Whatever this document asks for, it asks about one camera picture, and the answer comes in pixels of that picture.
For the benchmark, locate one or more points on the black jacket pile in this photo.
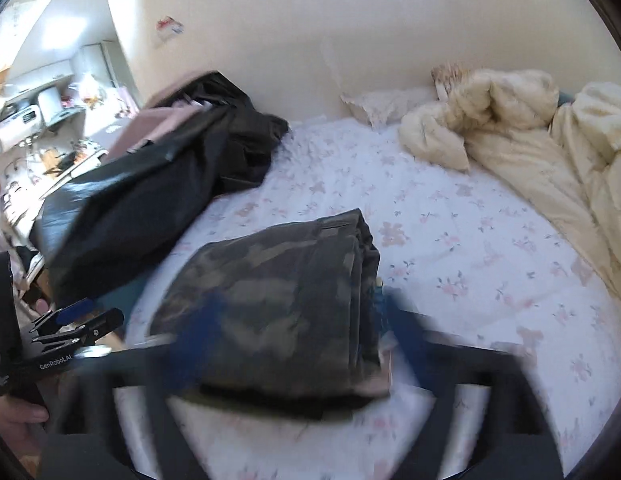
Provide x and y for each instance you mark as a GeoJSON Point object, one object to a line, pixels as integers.
{"type": "Point", "coordinates": [199, 138]}

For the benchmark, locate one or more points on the camouflage pants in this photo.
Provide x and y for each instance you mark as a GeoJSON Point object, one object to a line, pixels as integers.
{"type": "Point", "coordinates": [299, 317]}

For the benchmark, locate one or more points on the cream fluffy blanket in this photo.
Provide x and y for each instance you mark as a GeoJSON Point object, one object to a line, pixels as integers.
{"type": "Point", "coordinates": [561, 153]}

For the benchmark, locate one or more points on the white floral bed sheet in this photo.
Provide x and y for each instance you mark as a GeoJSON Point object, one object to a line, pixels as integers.
{"type": "Point", "coordinates": [467, 252]}

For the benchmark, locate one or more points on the white pillow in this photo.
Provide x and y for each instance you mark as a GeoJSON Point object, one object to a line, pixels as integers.
{"type": "Point", "coordinates": [377, 109]}

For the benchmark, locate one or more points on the cluttered kitchen counter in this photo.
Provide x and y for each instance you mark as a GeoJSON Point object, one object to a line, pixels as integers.
{"type": "Point", "coordinates": [57, 116]}

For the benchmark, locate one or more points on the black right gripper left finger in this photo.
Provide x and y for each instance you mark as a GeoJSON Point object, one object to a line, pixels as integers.
{"type": "Point", "coordinates": [87, 440]}

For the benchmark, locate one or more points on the person's left hand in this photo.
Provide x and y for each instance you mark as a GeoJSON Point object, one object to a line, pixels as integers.
{"type": "Point", "coordinates": [16, 416]}

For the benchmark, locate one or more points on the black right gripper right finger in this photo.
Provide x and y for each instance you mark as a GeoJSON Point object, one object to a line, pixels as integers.
{"type": "Point", "coordinates": [514, 440]}

